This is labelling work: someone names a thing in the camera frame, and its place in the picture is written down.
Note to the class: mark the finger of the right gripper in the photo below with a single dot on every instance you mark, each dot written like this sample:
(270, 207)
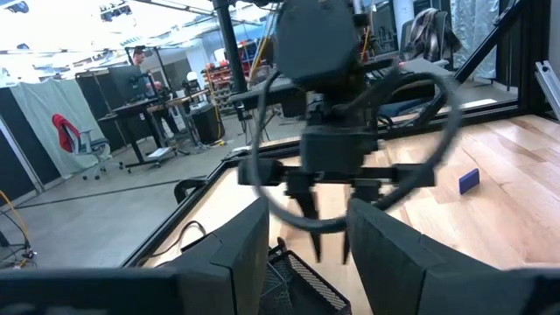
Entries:
(365, 191)
(306, 201)

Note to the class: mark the grey curtain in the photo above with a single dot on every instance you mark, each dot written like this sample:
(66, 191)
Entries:
(39, 109)

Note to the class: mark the dark blue eraser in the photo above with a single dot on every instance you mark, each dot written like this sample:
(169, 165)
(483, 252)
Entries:
(469, 181)

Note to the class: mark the silver aluminium extrusion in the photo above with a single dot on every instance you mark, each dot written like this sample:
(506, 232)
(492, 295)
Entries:
(549, 87)

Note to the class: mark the office chair with red jacket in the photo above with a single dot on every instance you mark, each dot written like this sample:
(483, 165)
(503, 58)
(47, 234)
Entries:
(63, 131)

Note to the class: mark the person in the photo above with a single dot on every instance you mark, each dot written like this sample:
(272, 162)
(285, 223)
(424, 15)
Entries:
(139, 57)

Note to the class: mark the shelf with red bins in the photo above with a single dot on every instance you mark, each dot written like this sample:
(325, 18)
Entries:
(218, 83)

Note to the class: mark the black mesh desk organizer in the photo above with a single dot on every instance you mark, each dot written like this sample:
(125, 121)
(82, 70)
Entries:
(306, 284)

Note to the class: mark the black computer tower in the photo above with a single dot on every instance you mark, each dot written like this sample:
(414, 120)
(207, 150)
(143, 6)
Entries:
(209, 124)

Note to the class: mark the black aluminium rig frame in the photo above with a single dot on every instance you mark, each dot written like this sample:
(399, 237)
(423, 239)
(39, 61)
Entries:
(229, 44)

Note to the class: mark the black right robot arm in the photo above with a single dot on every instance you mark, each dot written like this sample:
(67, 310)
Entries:
(315, 39)

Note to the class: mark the black clamp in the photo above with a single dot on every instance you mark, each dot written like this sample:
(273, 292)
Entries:
(184, 186)

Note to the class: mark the black desk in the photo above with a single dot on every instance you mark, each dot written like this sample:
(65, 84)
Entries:
(131, 109)

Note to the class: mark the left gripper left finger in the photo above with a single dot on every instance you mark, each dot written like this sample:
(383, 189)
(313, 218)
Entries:
(227, 271)

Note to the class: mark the chair with plaid jacket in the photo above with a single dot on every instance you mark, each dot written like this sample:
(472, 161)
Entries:
(431, 32)

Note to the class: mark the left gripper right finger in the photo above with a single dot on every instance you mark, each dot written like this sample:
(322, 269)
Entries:
(389, 262)

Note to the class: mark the black partition panel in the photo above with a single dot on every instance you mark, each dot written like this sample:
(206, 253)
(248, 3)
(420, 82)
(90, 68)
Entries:
(17, 153)

